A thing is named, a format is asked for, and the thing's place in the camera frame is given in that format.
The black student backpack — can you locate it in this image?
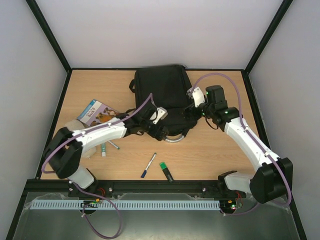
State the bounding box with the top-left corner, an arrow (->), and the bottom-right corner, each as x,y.
129,64 -> 198,143

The purple dog picture book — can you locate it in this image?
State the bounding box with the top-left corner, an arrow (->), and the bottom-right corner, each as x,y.
76,99 -> 120,127

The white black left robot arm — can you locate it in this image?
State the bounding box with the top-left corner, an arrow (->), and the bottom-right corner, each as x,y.
41,99 -> 168,190

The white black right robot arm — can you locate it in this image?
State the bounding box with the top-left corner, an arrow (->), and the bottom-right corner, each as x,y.
186,85 -> 293,204

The green black highlighter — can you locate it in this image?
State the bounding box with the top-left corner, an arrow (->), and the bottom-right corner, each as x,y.
159,162 -> 174,183

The blue capped white marker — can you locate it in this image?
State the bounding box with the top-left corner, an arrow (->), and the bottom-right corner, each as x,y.
140,152 -> 157,179

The white green glue stick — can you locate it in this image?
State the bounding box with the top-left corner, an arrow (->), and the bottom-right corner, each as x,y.
100,143 -> 106,157

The beige fabric pencil roll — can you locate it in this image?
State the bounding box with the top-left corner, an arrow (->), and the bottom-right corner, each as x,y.
63,119 -> 98,159

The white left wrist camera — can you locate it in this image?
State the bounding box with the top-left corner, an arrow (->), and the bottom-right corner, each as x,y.
149,107 -> 168,125

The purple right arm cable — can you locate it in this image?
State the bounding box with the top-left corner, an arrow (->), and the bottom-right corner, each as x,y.
187,72 -> 293,216

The light blue slotted cable duct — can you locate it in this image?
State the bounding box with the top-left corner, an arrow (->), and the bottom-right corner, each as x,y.
30,199 -> 220,211

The black aluminium frame rail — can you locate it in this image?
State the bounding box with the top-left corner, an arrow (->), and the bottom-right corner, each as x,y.
23,179 -> 247,200

